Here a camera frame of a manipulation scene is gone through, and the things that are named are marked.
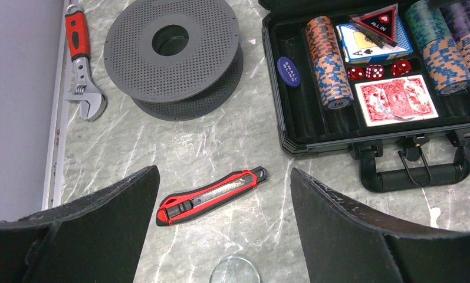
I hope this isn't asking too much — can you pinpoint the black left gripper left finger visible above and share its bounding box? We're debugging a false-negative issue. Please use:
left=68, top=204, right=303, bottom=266
left=0, top=166, right=160, bottom=282

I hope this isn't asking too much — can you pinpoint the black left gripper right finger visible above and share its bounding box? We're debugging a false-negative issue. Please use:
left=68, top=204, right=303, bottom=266
left=290, top=168, right=470, bottom=282

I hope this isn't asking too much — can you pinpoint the grey poker chip stack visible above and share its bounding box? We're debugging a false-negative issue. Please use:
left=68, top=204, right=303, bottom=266
left=314, top=54, right=354, bottom=110

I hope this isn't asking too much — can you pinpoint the black poker set case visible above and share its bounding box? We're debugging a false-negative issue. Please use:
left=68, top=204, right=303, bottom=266
left=261, top=1, right=470, bottom=192

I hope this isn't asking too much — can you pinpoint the blue small blind button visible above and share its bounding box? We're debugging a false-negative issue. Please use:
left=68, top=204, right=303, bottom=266
left=277, top=57, right=301, bottom=88

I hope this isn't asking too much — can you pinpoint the red triangle token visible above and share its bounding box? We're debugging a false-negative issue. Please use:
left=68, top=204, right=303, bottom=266
left=349, top=17, right=397, bottom=48
left=349, top=3, right=398, bottom=48

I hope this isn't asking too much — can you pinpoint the orange poker chip stack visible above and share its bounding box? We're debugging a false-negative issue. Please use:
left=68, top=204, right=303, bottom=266
left=305, top=16, right=340, bottom=61

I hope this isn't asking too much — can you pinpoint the red black utility knife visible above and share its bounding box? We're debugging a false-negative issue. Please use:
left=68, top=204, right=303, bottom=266
left=156, top=166, right=268, bottom=227

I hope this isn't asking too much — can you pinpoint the red adjustable wrench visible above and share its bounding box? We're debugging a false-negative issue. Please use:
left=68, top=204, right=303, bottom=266
left=64, top=4, right=107, bottom=121

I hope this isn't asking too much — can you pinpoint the red playing card deck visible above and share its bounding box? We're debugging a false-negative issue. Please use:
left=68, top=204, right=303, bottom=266
left=355, top=75, right=439, bottom=127

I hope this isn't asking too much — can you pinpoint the red die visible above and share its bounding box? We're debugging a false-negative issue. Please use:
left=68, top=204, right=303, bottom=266
left=365, top=64, right=384, bottom=80
left=391, top=60, right=412, bottom=77
left=347, top=67, right=365, bottom=80

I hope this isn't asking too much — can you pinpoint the black filament spool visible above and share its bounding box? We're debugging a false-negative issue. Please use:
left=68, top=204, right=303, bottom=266
left=104, top=1, right=244, bottom=121

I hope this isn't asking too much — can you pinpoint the blue playing card deck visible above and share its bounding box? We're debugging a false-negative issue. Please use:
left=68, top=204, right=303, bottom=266
left=336, top=16, right=413, bottom=64

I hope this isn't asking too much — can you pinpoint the green orange chip stack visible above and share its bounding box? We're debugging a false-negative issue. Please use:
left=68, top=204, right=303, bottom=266
left=405, top=1, right=470, bottom=96

